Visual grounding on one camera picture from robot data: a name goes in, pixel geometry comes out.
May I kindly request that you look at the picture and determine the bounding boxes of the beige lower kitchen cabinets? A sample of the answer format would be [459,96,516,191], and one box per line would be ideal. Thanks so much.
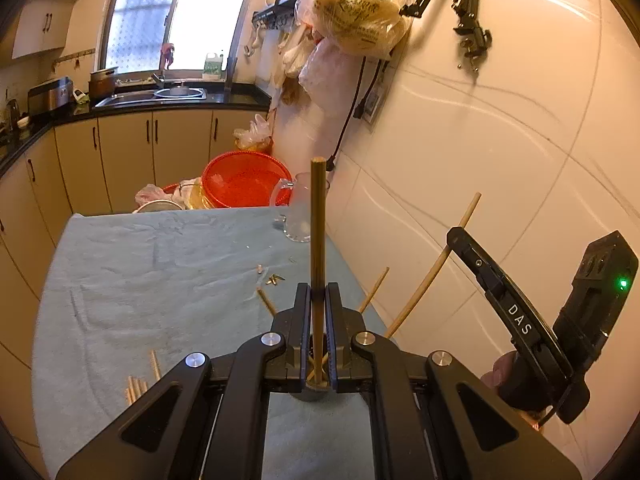
[1,107,254,366]

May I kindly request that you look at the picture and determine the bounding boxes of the green detergent bottle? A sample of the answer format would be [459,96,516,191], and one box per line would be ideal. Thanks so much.
[202,52,224,81]

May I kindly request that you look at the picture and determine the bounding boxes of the black power cable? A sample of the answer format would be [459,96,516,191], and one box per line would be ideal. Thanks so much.
[325,56,369,172]

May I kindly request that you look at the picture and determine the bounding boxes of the light bamboo chopstick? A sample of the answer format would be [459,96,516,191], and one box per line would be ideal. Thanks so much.
[384,192,482,339]

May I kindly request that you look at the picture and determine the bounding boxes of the dark cooking pot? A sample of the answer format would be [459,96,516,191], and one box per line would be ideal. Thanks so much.
[89,66,117,102]

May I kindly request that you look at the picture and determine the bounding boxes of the yellow printed plastic bag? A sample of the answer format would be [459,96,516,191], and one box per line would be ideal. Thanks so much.
[311,0,411,61]

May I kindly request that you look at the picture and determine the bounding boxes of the clear glass pitcher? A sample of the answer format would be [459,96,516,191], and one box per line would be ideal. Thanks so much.
[269,172,312,243]

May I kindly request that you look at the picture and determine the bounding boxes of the dark brown wooden chopstick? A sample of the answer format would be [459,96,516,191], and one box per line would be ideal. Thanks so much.
[310,157,326,386]

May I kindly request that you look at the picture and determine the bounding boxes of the light blue table cloth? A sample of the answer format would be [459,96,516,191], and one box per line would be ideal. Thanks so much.
[30,205,396,480]

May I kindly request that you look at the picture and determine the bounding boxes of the bamboo chopstick in holder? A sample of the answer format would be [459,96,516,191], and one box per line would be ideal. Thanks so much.
[358,266,390,314]

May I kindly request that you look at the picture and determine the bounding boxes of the kitchen window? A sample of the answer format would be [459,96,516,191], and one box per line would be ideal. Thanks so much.
[99,0,245,79]

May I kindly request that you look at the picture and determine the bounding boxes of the right human hand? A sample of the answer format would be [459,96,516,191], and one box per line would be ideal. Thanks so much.
[480,351,544,432]

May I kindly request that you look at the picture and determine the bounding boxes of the white plastic bag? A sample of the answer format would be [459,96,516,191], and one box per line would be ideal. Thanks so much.
[298,38,363,117]

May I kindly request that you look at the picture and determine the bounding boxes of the dark perforated chopstick holder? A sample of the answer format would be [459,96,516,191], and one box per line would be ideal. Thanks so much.
[292,334,336,403]

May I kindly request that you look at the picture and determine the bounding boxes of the bamboo chopstick on cloth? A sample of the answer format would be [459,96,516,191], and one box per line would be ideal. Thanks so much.
[149,350,162,382]

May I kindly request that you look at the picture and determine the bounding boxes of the steel kitchen sink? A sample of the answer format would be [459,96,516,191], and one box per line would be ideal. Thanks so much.
[96,86,207,108]

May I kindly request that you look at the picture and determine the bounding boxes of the red plastic basin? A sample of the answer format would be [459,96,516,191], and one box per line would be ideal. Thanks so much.
[201,151,292,208]

